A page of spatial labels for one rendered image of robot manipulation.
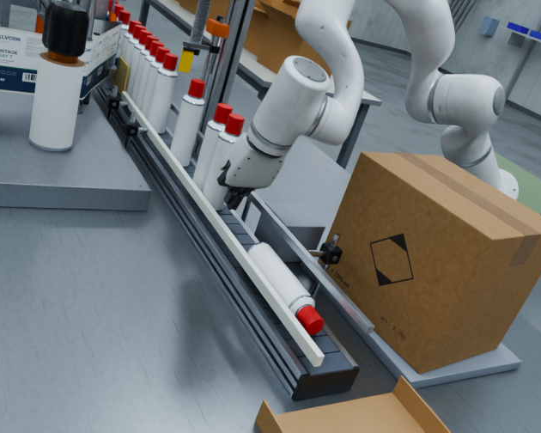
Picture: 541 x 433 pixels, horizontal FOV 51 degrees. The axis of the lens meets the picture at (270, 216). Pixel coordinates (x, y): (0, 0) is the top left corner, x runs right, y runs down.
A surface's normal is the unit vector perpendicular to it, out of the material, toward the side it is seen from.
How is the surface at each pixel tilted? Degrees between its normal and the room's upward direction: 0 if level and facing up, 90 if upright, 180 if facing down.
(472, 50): 90
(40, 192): 90
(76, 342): 0
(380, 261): 90
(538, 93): 90
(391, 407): 0
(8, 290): 0
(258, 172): 112
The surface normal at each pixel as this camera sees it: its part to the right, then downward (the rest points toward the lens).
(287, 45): -0.79, 0.02
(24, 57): 0.51, 0.51
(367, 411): 0.29, -0.86
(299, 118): 0.02, 0.71
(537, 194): -0.46, -0.61
